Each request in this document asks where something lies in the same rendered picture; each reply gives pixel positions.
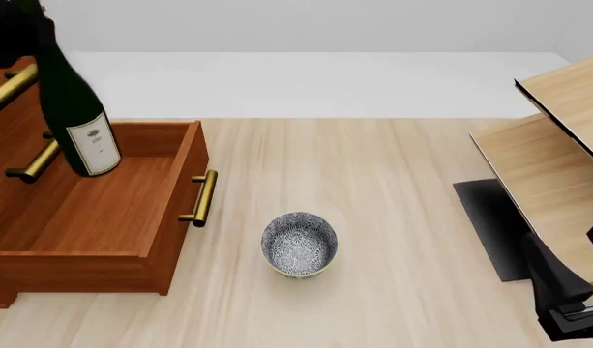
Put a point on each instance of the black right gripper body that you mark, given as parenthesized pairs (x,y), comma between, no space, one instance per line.
(579,320)

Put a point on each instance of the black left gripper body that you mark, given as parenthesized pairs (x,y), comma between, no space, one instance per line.
(10,32)

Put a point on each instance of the dark green wine bottle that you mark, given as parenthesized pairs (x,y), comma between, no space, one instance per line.
(68,108)

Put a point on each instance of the closed wooden cabinet drawer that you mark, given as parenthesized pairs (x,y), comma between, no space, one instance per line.
(8,195)
(13,116)

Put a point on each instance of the open wooden cabinet drawer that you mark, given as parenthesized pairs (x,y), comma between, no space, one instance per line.
(107,217)

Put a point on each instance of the red-brown wooden cabinet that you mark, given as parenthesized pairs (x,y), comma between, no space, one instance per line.
(0,300)

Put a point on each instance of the pale wood shelf rack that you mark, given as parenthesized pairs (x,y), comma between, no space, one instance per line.
(542,163)

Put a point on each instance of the blue patterned bowl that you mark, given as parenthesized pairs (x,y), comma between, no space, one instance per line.
(299,243)

